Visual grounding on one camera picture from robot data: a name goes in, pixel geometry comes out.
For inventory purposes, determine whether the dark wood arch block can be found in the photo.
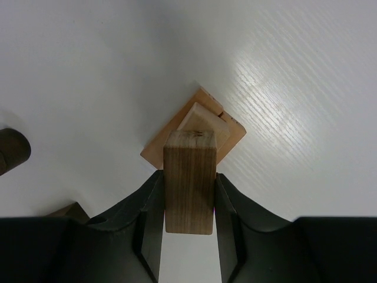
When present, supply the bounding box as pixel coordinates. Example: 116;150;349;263
47;202;90;224

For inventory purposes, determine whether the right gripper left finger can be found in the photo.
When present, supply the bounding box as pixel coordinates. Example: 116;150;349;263
1;170;164;282

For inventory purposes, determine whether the dark wood quarter-round block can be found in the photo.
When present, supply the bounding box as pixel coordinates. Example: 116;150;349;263
1;128;31;175

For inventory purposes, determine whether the light wood cube block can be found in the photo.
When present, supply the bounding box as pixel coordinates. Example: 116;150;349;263
177;103;230;150

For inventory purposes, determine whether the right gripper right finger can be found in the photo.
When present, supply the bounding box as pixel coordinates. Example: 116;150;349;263
214;173;376;282

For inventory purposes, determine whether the long light wood block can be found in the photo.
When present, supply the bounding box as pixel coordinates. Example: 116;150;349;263
163;131;217;235
140;87;223;170
217;111;247;164

